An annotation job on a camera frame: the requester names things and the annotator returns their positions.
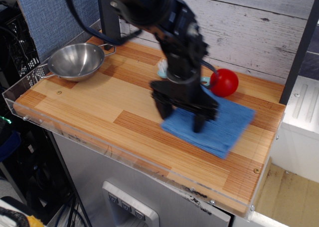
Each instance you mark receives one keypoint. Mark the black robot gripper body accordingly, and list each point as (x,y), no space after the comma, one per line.
(183,87)

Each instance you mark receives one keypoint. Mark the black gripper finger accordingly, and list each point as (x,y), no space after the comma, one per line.
(164,107)
(198,122)

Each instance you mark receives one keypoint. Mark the blue microfiber cloth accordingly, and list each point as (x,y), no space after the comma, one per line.
(217,136)

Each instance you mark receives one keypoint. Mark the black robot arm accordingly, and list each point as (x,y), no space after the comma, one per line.
(174,26)

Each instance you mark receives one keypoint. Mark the light blue scrub brush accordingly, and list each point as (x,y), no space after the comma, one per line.
(162,68)

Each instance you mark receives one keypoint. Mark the red ball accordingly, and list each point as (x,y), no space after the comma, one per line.
(223,82)

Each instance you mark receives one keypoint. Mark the stainless steel cabinet with dispenser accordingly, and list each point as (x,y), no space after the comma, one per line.
(116,194)

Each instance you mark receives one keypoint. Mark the white plastic unit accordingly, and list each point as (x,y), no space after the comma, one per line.
(296,144)

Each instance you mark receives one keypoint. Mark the blue fabric panel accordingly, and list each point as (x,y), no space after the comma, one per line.
(52,26)

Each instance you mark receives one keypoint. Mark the black plastic crate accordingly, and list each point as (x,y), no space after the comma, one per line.
(18,54)

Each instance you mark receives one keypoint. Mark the dark grey left post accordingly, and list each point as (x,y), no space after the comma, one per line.
(109,21)

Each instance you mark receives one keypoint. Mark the stainless steel bowl with handles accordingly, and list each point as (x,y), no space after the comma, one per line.
(77,62)

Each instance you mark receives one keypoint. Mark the dark grey vertical post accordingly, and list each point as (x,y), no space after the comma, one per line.
(301,52)

